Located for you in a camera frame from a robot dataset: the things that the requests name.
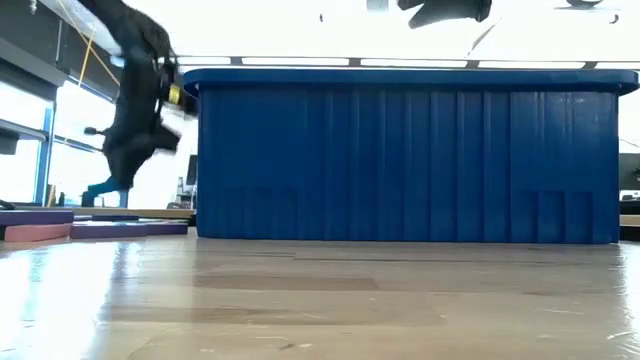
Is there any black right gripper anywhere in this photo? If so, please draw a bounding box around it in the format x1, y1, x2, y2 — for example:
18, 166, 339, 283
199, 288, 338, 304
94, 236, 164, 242
397, 0, 494, 30

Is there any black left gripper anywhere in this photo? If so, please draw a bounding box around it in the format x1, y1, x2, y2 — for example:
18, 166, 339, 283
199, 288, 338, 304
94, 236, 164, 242
82, 48, 200, 190

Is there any large blue plastic bin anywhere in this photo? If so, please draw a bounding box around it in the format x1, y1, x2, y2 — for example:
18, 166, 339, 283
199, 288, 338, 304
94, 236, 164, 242
183, 67, 640, 245

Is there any black background monitor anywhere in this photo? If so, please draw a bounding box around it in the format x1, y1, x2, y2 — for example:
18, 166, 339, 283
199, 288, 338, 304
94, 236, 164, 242
185, 153, 199, 187
618, 152, 640, 192

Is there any dark ceiling fixture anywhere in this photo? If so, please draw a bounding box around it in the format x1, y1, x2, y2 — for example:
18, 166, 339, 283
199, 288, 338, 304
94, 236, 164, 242
554, 0, 624, 12

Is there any long ceiling light fixture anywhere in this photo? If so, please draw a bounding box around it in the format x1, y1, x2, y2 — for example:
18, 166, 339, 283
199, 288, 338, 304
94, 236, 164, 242
174, 54, 640, 71

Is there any yellow cord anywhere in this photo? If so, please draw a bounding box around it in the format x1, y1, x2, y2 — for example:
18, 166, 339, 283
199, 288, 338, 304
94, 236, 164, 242
57, 0, 121, 87

